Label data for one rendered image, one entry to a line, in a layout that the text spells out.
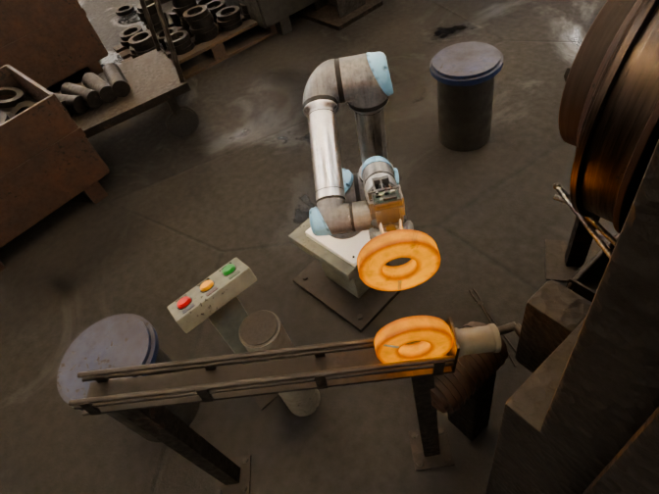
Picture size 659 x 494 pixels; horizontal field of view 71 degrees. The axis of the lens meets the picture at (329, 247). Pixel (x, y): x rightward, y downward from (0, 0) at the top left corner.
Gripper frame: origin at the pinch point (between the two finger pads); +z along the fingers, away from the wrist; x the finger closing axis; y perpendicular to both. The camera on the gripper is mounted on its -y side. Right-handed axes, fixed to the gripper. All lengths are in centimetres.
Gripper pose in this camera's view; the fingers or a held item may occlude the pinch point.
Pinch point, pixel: (396, 255)
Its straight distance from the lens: 88.7
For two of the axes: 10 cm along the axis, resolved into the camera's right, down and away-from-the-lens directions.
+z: 0.2, 5.6, -8.3
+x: 9.8, -1.9, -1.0
